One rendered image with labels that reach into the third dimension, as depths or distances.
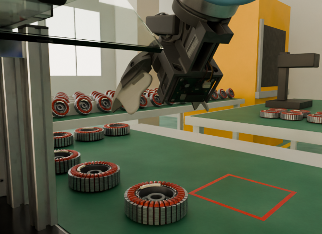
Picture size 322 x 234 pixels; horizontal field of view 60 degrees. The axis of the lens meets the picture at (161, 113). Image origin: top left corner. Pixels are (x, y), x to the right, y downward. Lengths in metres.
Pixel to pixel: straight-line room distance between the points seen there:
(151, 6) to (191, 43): 4.05
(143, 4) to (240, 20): 1.41
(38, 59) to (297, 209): 0.50
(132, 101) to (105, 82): 7.80
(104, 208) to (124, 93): 0.23
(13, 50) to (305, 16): 5.14
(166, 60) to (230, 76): 3.35
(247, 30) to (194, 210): 3.22
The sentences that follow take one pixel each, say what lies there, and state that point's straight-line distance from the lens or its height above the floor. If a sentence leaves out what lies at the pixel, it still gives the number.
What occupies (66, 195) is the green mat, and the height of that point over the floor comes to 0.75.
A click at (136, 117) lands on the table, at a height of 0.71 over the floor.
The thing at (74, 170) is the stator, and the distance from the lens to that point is 0.64.
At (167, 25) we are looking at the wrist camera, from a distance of 0.38.
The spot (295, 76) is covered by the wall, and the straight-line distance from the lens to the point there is 5.32.
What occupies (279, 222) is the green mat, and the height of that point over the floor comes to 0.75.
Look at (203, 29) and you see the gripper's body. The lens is 0.31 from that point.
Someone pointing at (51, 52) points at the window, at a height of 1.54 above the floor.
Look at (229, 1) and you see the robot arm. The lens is 0.18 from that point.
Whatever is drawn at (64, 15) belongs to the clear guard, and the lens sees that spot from 0.18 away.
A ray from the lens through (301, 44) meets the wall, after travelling 5.32.
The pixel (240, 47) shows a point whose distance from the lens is 3.65.
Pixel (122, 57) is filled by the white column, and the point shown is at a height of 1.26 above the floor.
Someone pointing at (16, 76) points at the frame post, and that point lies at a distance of 0.51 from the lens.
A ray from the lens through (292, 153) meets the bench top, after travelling 0.98.
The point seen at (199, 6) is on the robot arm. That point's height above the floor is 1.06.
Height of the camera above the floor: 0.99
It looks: 8 degrees down
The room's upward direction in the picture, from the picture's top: straight up
